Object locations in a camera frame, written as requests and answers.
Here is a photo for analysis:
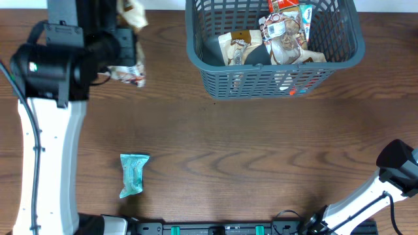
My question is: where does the teal white snack packet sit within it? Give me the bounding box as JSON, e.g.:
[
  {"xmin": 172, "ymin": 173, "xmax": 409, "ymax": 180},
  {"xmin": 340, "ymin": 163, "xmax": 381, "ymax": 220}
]
[{"xmin": 120, "ymin": 154, "xmax": 150, "ymax": 198}]

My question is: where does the beige brown snack bag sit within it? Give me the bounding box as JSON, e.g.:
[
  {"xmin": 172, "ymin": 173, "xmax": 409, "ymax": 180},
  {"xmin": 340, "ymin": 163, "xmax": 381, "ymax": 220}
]
[{"xmin": 259, "ymin": 10, "xmax": 326, "ymax": 65}]

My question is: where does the red San Remo spaghetti pack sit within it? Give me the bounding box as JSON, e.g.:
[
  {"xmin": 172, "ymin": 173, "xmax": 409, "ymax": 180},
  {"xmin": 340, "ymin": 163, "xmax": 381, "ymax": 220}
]
[{"xmin": 267, "ymin": 0, "xmax": 300, "ymax": 13}]

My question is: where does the blue Kleenex tissue pack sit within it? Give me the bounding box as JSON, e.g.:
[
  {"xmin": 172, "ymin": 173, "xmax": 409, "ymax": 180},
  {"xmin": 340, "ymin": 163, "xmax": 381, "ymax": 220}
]
[{"xmin": 299, "ymin": 4, "xmax": 313, "ymax": 42}]

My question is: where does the grey plastic lattice basket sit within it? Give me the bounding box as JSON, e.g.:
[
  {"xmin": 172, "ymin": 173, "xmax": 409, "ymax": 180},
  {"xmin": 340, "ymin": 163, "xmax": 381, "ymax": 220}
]
[{"xmin": 185, "ymin": 0, "xmax": 365, "ymax": 100}]

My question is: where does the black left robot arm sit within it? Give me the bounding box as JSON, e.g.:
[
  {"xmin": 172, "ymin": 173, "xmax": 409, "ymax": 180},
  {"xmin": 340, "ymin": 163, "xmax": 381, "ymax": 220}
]
[{"xmin": 3, "ymin": 0, "xmax": 137, "ymax": 234}]

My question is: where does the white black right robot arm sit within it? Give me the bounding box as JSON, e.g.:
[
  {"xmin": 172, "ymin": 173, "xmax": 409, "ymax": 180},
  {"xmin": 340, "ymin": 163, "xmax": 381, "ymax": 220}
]
[{"xmin": 298, "ymin": 139, "xmax": 417, "ymax": 234}]

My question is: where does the black camera cable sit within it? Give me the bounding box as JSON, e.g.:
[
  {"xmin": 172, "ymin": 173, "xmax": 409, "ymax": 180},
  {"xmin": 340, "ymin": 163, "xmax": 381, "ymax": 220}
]
[{"xmin": 0, "ymin": 60, "xmax": 43, "ymax": 235}]

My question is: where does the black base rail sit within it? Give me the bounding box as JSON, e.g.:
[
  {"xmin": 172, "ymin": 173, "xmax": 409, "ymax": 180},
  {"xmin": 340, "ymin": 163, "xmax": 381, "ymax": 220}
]
[{"xmin": 123, "ymin": 221, "xmax": 379, "ymax": 235}]

